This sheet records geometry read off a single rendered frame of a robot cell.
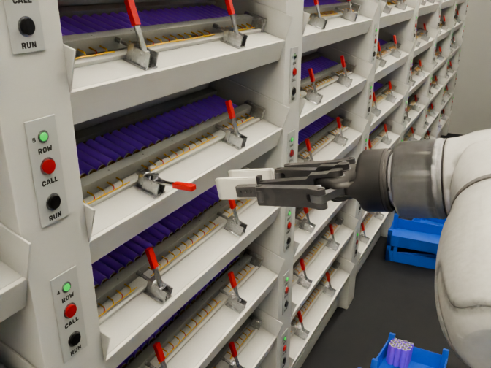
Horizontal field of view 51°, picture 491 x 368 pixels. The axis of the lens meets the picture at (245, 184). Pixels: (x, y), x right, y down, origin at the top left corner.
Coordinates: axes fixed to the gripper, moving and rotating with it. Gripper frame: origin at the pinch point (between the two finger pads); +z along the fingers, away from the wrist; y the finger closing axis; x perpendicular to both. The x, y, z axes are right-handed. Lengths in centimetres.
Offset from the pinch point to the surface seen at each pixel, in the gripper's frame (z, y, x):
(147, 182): 16.3, -1.0, 0.9
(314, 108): 15, 65, -2
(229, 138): 17.5, 25.9, 0.8
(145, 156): 19.8, 3.9, 3.8
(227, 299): 26, 26, -36
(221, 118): 20.7, 29.4, 4.3
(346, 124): 23, 113, -17
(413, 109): 26, 236, -37
